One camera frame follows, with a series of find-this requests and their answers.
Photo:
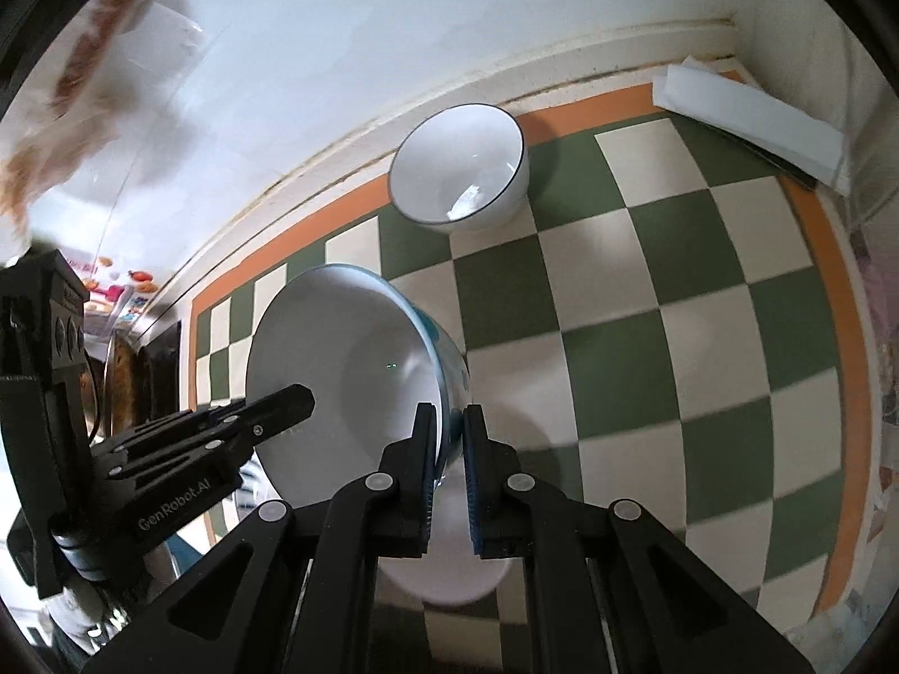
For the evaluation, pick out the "white folded cloth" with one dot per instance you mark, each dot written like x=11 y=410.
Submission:
x=814 y=146

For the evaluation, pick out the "plastic bag red contents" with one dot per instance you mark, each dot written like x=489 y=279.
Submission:
x=146 y=34

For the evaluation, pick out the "green white checkered tablecloth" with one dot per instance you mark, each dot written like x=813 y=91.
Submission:
x=667 y=318

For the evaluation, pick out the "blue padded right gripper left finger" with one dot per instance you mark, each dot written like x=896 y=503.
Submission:
x=290 y=589

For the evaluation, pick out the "plastic bag orange contents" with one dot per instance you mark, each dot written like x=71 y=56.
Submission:
x=44 y=158

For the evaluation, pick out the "black induction cooktop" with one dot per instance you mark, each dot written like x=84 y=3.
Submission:
x=158 y=365

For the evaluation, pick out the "white bowl dark rim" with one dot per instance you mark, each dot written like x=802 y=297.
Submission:
x=465 y=168

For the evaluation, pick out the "white bowl pink pattern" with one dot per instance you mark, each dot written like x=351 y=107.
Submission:
x=449 y=573

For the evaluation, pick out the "white bowl blue pattern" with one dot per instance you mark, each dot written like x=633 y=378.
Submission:
x=370 y=357

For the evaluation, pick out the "colourful wall stickers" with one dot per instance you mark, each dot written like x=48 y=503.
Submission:
x=114 y=293

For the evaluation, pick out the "black frying pan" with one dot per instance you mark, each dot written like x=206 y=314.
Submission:
x=114 y=389

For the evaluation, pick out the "white plate blue stripes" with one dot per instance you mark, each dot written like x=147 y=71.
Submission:
x=254 y=489

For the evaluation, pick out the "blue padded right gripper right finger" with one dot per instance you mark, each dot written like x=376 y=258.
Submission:
x=609 y=589

